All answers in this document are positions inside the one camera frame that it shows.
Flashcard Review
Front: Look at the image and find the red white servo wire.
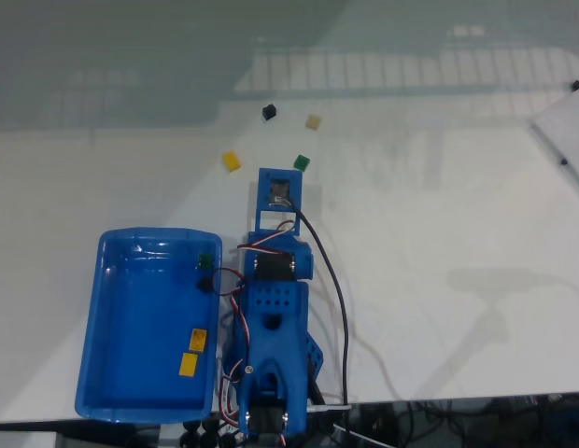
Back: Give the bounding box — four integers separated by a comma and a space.
237, 219, 296, 253

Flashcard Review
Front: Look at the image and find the blue plastic bin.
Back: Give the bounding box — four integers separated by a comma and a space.
74, 227, 224, 425

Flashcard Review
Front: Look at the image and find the white board panel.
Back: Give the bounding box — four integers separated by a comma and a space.
527, 74, 579, 197

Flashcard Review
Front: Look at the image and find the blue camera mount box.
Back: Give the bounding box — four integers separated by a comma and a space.
258, 166, 304, 234

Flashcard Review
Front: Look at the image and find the black camera cable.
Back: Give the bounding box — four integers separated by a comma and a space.
287, 198, 352, 421

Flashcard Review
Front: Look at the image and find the black table clamp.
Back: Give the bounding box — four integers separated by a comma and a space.
179, 419, 203, 448
203, 418, 239, 447

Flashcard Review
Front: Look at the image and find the yellow flat lego brick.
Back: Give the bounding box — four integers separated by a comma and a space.
178, 352, 200, 377

